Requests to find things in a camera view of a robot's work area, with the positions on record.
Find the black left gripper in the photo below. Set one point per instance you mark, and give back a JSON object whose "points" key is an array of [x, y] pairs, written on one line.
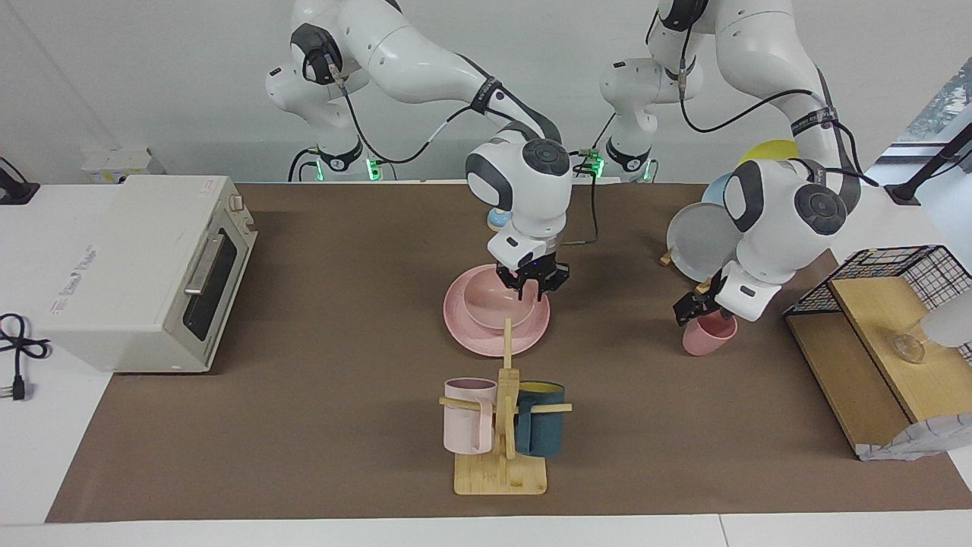
{"points": [[702, 300]]}

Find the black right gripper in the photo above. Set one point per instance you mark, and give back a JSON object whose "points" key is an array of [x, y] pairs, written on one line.
{"points": [[531, 275]]}

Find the pink cup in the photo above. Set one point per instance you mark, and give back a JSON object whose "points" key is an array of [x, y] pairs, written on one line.
{"points": [[702, 342]]}

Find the pink bowl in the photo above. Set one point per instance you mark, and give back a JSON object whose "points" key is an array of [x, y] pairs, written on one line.
{"points": [[493, 308]]}

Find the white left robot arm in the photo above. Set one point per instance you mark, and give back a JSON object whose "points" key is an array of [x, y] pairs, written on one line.
{"points": [[774, 220]]}

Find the wooden plate rack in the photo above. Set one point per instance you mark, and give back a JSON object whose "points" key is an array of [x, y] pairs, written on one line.
{"points": [[666, 258]]}

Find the pink plate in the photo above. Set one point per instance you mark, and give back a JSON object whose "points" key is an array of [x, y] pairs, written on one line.
{"points": [[459, 323]]}

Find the blue and wood bell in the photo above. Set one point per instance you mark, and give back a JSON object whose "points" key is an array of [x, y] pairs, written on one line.
{"points": [[495, 222]]}

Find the grey plate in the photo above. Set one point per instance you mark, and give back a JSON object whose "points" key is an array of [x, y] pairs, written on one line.
{"points": [[702, 239]]}

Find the light blue plate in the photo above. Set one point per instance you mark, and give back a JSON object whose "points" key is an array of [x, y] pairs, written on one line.
{"points": [[715, 194]]}

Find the dark teal mug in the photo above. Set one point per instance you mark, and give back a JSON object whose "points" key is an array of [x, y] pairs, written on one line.
{"points": [[543, 433]]}

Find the pale pink mug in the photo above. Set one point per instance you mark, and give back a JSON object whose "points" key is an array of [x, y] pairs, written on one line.
{"points": [[463, 429]]}

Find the wooden two-tier shelf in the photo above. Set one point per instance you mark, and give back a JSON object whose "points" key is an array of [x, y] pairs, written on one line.
{"points": [[873, 304]]}

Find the yellow plate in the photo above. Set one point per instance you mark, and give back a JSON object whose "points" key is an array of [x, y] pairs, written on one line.
{"points": [[771, 150]]}

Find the wooden mug tree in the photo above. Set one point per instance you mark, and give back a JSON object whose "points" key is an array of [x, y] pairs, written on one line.
{"points": [[501, 475]]}

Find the clear glass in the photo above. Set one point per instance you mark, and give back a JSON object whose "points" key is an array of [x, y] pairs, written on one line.
{"points": [[909, 348]]}

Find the brown table mat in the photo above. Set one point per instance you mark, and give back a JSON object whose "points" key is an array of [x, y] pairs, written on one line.
{"points": [[342, 425]]}

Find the frosted white container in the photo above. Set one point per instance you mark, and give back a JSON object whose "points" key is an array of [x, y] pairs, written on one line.
{"points": [[953, 323]]}

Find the crumpled white paper bag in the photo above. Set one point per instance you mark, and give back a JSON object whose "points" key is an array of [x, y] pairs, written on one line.
{"points": [[926, 439]]}

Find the black stand with pole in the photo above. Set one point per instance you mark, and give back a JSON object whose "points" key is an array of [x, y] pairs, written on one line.
{"points": [[934, 163]]}

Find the white toaster oven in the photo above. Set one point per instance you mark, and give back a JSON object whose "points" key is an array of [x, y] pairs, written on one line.
{"points": [[129, 281]]}

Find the white box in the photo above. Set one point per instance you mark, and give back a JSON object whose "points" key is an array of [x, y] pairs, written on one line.
{"points": [[118, 163]]}

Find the black clamp mount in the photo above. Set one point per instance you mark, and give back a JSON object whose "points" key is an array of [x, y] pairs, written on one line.
{"points": [[17, 192]]}

